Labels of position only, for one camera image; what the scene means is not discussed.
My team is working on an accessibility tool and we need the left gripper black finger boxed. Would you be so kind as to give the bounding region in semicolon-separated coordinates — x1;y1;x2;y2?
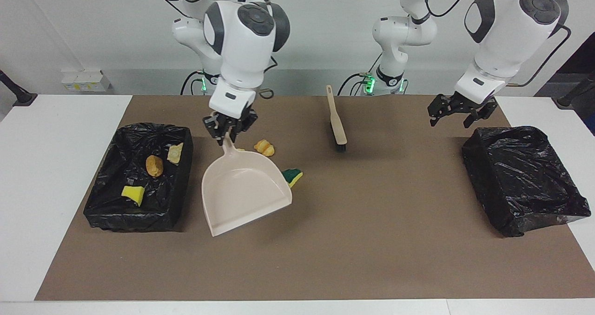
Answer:
427;93;463;126
463;99;499;129

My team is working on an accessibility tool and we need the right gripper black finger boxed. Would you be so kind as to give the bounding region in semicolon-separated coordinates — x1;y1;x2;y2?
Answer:
203;112;224;146
228;108;258;144

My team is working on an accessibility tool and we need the striped croissant piece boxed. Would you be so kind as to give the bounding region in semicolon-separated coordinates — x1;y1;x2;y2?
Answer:
253;139;275;158

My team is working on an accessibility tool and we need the pale chip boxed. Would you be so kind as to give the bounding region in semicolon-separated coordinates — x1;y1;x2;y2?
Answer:
167;143;185;165

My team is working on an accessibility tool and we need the beige plastic dustpan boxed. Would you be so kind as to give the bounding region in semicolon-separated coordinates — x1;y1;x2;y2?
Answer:
201;136;293;237

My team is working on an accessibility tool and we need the green and yellow sponge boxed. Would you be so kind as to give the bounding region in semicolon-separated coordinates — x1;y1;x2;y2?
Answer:
281;168;304;188

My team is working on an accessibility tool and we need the brown bread roll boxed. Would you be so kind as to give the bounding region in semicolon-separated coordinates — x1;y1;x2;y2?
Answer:
145;155;164;177

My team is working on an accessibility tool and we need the beige hand brush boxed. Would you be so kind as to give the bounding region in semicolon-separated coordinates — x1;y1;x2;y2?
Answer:
325;85;348;152

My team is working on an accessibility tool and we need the small yellow sponge piece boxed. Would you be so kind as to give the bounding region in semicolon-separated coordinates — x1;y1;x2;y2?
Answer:
121;185;145;207

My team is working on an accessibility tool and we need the black bag lined bin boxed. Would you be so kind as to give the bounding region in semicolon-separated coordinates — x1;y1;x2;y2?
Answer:
460;125;592;238
83;122;194;233

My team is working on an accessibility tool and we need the black stand pole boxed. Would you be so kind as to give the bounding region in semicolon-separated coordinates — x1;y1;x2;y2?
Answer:
556;69;595;110
0;69;38;107

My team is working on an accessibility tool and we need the black background panel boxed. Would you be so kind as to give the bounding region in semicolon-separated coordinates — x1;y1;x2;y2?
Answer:
534;31;595;97

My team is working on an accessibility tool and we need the brown paper table mat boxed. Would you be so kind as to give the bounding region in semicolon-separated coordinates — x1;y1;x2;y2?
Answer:
35;95;595;302

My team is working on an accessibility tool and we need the black base cable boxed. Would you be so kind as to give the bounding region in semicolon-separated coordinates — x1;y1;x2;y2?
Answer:
337;55;384;96
180;70;205;96

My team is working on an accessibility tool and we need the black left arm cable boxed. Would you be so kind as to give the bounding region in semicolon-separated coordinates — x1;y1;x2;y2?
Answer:
421;0;573;89

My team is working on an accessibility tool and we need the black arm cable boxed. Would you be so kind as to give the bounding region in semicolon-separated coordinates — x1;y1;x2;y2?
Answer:
421;0;573;89
156;0;279;100

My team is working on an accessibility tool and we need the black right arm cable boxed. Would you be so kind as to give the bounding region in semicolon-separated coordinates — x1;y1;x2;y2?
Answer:
156;0;279;100

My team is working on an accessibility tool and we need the white wall power outlet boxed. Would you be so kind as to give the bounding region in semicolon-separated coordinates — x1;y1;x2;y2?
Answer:
61;70;111;93

